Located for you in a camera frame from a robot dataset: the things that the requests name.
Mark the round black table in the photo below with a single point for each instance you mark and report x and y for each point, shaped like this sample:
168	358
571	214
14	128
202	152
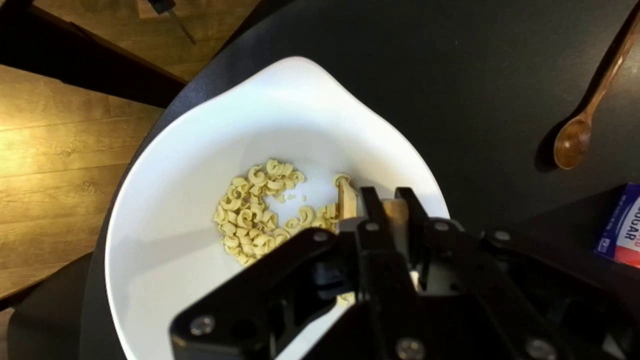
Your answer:
478	86

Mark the macaroni pasta in bowl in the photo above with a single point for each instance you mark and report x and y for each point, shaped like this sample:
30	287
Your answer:
257	212

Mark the white mixing bowl teal rim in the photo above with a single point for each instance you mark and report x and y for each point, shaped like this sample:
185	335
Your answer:
162	248

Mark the wooden spoon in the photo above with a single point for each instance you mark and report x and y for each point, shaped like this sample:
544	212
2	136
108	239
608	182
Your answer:
575	136

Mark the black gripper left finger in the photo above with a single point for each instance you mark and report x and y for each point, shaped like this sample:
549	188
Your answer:
264	307

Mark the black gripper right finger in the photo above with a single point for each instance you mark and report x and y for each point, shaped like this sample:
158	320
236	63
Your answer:
543	301

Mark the small sugar carton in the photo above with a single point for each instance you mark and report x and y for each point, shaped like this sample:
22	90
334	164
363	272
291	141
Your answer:
620	239

